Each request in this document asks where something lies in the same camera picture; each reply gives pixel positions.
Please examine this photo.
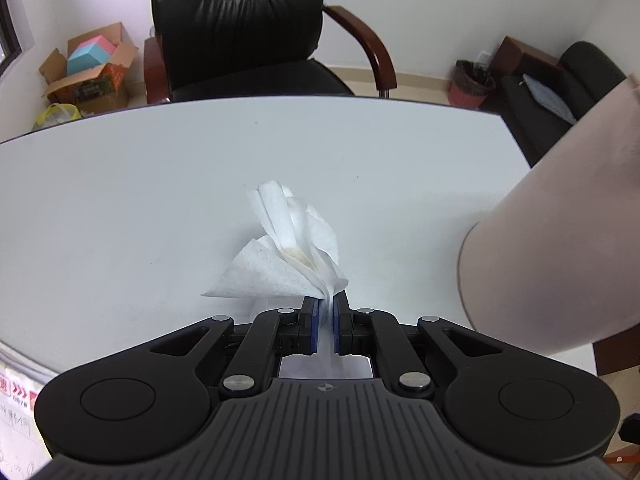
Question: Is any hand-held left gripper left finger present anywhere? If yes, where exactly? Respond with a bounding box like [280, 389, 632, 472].
[130, 296, 322, 395]

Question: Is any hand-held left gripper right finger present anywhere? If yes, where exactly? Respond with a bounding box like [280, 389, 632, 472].
[332, 290, 521, 396]

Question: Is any white paper tissue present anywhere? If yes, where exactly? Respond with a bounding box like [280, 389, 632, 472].
[201, 180, 373, 381]

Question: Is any beige electric kettle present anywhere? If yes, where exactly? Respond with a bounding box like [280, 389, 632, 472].
[457, 74, 640, 361]

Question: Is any red trash bin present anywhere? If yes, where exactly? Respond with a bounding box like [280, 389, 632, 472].
[447, 59, 497, 110]

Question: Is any white courier envelope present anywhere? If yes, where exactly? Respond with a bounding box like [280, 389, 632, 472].
[0, 342, 56, 480]

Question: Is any grey pouch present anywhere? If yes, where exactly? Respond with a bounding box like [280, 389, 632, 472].
[521, 73, 578, 126]

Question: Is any black leather office chair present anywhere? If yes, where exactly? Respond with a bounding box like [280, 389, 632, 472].
[144, 0, 398, 106]

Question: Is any open cardboard box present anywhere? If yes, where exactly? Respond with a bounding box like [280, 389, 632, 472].
[39, 21, 140, 116]

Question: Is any brown wooden side table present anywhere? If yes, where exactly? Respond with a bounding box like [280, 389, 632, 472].
[490, 36, 561, 81]

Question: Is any yellow plastic bag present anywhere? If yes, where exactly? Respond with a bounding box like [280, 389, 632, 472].
[31, 102, 83, 133]

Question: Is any teal box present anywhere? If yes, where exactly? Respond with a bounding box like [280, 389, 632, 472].
[66, 42, 106, 76]

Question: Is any black leather sofa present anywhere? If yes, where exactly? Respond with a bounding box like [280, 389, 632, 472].
[499, 41, 628, 168]

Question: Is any dark framed window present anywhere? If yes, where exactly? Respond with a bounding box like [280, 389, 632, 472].
[0, 0, 23, 73]

